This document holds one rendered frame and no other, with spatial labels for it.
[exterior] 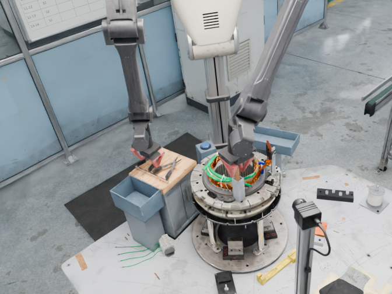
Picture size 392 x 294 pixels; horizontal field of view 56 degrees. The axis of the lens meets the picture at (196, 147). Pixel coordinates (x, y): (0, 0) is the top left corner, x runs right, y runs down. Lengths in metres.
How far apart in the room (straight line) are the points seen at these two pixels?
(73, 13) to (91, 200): 1.49
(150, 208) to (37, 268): 1.57
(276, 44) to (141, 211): 0.74
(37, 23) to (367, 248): 2.65
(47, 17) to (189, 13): 1.86
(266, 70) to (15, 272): 2.31
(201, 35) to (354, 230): 0.98
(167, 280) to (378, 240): 0.81
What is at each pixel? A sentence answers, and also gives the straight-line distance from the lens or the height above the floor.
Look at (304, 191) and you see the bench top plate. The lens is 1.76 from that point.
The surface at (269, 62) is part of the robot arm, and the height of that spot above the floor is 1.56.
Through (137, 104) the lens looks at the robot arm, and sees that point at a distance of 1.27.
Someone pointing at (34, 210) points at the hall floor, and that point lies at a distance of 3.29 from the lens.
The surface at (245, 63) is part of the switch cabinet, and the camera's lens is 3.87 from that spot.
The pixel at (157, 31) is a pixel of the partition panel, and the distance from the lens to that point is 3.74.
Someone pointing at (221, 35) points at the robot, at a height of 1.47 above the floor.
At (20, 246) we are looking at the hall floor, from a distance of 3.05.
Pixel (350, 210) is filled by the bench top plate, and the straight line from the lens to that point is 1.70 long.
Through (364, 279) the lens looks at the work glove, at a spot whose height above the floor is 0.79.
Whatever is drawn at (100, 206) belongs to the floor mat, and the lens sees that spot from 3.03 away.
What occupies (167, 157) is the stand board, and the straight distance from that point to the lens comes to 1.54.
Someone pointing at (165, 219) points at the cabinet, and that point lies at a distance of 1.54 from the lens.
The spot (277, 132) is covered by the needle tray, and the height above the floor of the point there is 1.05.
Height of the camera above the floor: 1.98
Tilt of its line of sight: 36 degrees down
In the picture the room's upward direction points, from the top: 9 degrees counter-clockwise
